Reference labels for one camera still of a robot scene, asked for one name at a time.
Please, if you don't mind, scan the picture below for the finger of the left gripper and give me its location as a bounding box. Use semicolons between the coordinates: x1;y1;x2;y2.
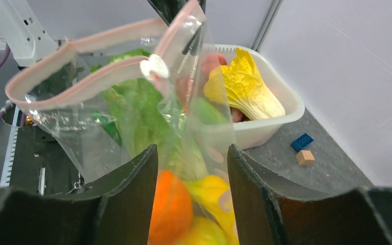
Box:
147;0;188;26

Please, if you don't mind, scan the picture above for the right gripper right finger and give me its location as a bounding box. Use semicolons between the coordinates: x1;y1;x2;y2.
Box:
227;145;392;244

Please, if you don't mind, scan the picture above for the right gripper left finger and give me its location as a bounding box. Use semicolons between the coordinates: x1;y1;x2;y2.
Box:
0;144;158;244

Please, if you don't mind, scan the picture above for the orange bell pepper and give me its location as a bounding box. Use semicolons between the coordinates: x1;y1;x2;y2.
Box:
148;169;193;244

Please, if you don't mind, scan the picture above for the yellow banana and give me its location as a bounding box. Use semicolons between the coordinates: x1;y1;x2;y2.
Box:
184;175;239;244

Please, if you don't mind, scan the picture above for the green napa cabbage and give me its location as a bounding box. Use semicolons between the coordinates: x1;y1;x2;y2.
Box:
89;48;210;180

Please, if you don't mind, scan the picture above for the yellow crinkled lettuce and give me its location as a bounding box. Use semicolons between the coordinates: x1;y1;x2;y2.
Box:
203;48;286;120

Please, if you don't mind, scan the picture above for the clear zip top bag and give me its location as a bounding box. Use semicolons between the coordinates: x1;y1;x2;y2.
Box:
5;1;239;244

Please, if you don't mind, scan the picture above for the yellow lemon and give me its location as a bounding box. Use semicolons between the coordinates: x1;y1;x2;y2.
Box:
175;216;228;245

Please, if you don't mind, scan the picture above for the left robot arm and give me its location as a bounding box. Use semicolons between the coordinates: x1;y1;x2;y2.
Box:
0;1;187;67

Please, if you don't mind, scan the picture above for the lower reddish peach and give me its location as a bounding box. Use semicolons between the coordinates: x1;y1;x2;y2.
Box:
201;53;227;77

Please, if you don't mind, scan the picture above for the small wooden cube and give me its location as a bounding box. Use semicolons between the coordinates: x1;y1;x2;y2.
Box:
296;150;315;166

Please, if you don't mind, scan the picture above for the blue toy block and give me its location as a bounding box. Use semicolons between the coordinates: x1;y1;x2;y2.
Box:
290;133;314;153

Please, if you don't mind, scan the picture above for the light green bitter gourd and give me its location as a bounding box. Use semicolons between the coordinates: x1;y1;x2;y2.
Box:
192;97;229;125

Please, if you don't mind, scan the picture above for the white plastic basket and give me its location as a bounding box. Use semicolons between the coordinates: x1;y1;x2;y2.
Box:
204;44;305;149

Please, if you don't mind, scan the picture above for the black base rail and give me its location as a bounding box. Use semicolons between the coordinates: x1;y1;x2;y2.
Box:
9;115;85;195

